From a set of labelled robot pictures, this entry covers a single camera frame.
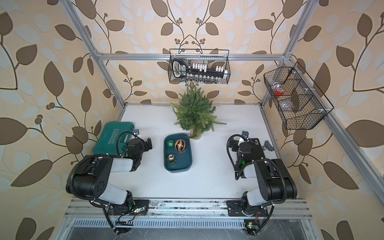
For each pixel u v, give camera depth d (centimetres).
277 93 82
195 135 88
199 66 83
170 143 93
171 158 87
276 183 44
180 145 91
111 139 96
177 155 91
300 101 74
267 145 96
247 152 68
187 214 74
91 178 46
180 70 85
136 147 73
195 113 84
